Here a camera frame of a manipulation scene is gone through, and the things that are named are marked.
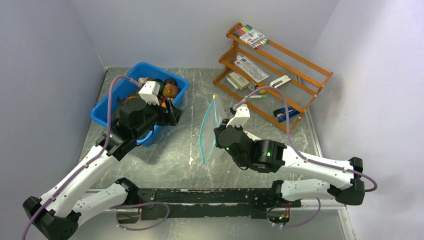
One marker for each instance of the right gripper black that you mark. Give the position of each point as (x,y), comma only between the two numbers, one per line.
(223,126)

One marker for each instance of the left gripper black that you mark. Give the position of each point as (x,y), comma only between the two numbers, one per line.
(169,116)

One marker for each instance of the clear zip top bag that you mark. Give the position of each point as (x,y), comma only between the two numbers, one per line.
(212,119)

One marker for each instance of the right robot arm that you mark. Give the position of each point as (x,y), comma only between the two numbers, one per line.
(327,178)

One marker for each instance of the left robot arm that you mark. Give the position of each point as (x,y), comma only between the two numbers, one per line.
(58,213)

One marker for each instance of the dark plum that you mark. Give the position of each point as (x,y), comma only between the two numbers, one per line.
(170,81)

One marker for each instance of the green capped white marker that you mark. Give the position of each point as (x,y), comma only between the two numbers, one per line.
(256,97)

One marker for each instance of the garlic bulb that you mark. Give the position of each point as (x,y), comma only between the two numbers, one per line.
(143,80)

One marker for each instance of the green white box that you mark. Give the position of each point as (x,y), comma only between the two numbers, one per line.
(238,81)

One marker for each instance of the blue stapler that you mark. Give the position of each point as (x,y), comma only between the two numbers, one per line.
(281,114)

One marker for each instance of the packaged item in blister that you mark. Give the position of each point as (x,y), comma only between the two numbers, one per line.
(250,68)

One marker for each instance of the orange wooden shelf rack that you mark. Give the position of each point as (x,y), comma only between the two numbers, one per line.
(307,78)

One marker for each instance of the white stapler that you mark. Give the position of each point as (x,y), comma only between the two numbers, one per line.
(279,82)

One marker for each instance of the pack of coloured markers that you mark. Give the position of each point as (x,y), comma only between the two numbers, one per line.
(250,36)

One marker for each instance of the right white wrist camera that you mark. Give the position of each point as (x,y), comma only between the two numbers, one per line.
(241,115)

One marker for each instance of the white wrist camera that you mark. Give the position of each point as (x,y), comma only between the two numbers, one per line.
(149,92)
(241,115)

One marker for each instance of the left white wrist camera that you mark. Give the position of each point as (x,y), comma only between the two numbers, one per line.
(149,92)

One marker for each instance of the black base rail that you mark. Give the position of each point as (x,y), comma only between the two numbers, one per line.
(213,203)

